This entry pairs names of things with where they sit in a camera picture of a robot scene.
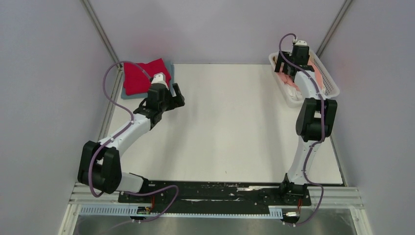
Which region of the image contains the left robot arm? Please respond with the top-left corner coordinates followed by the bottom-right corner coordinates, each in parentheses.
top-left (77, 83), bottom-right (185, 203)

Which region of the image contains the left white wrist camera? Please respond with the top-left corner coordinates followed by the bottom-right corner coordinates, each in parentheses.
top-left (151, 72), bottom-right (169, 90)

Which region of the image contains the salmon pink t shirt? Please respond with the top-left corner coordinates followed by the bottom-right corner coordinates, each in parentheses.
top-left (277, 55), bottom-right (325, 93)

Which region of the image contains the folded grey-blue t shirt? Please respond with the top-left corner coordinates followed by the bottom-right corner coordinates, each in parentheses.
top-left (120, 60), bottom-right (175, 100)

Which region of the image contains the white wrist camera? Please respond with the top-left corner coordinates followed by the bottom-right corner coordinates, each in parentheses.
top-left (292, 38), bottom-right (308, 47)
top-left (151, 72), bottom-right (169, 90)

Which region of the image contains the white t shirt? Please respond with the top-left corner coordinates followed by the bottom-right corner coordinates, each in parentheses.
top-left (284, 83), bottom-right (303, 101)

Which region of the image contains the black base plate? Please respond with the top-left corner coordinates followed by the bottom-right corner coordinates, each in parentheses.
top-left (118, 180), bottom-right (311, 215)

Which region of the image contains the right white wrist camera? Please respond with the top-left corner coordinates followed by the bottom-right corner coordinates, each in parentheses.
top-left (292, 38), bottom-right (308, 47)

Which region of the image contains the aluminium frame rail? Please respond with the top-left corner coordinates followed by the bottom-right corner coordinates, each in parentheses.
top-left (69, 183), bottom-right (364, 209)

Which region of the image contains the folded red t shirt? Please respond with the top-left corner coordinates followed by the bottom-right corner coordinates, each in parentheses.
top-left (122, 58), bottom-right (172, 96)

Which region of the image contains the slotted cable duct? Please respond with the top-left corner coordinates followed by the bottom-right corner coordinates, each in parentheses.
top-left (79, 205), bottom-right (283, 220)

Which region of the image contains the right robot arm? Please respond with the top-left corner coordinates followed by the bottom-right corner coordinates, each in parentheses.
top-left (275, 42), bottom-right (337, 205)

